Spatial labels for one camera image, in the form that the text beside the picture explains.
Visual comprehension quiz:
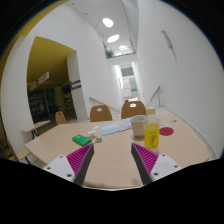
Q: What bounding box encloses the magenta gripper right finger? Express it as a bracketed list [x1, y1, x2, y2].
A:
[131, 143, 182, 185]

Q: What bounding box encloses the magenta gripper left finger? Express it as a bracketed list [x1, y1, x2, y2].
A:
[44, 144, 94, 186]

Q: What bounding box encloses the green card box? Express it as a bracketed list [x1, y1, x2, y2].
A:
[72, 135, 92, 146]

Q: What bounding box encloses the small colourful card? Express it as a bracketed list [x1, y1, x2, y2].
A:
[95, 138, 104, 143]

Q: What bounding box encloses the red round coaster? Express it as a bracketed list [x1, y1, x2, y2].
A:
[160, 127, 174, 136]

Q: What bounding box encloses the white paper scrap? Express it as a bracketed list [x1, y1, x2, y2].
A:
[88, 130, 96, 135]

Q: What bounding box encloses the yellow drink bottle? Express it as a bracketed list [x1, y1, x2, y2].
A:
[144, 107, 160, 152]

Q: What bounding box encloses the white paper cup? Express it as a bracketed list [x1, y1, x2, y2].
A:
[130, 115, 146, 137]

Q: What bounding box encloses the small distant wooden chair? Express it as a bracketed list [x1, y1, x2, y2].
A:
[55, 111, 66, 124]

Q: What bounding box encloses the light blue placemat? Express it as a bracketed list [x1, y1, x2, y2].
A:
[101, 118, 131, 135]

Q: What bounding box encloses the small side table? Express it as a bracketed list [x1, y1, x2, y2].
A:
[22, 120, 49, 138]

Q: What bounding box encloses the left wooden chair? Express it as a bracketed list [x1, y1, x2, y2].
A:
[90, 105, 112, 122]

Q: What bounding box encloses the right wooden chair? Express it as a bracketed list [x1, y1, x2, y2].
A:
[121, 101, 146, 119]

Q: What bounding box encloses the hanging white sign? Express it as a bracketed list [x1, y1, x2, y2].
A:
[30, 72, 50, 91]

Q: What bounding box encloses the balcony potted plant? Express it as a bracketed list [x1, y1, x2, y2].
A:
[105, 49, 114, 59]

